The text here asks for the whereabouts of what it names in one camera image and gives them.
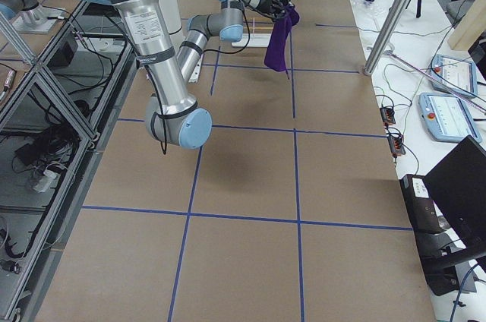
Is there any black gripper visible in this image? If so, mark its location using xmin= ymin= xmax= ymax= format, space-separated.
xmin=260 ymin=0 xmax=289 ymax=21

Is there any purple towel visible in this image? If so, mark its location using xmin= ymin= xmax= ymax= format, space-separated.
xmin=264 ymin=4 xmax=300 ymax=72

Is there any white towel rack base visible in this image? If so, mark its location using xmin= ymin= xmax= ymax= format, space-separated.
xmin=232 ymin=33 xmax=271 ymax=48

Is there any orange connector box far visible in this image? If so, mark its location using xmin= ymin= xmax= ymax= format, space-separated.
xmin=380 ymin=106 xmax=396 ymax=127

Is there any orange connector box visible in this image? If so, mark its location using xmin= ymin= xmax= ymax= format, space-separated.
xmin=380 ymin=106 xmax=396 ymax=127
xmin=387 ymin=135 xmax=406 ymax=158

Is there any orange connector box near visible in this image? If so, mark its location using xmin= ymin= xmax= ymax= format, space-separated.
xmin=387 ymin=135 xmax=406 ymax=158

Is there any teach pendant far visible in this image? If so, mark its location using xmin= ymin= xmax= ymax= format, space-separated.
xmin=429 ymin=54 xmax=478 ymax=98

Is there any teach pendant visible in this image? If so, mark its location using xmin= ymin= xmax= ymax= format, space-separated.
xmin=418 ymin=93 xmax=482 ymax=144
xmin=429 ymin=54 xmax=478 ymax=98

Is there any teach pendant near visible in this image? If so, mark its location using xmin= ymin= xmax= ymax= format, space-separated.
xmin=418 ymin=93 xmax=482 ymax=144

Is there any metal reacher grabber stick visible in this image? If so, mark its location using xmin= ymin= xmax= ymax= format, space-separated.
xmin=383 ymin=50 xmax=485 ymax=115

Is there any black monitor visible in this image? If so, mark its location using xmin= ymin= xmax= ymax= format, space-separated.
xmin=423 ymin=135 xmax=485 ymax=246

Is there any black monitor stand box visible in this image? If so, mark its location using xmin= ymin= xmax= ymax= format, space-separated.
xmin=399 ymin=174 xmax=485 ymax=296

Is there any white camera mast pedestal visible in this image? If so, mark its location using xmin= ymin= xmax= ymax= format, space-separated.
xmin=150 ymin=0 xmax=207 ymax=84

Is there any aluminium frame post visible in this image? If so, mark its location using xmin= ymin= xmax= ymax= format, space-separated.
xmin=364 ymin=0 xmax=410 ymax=76

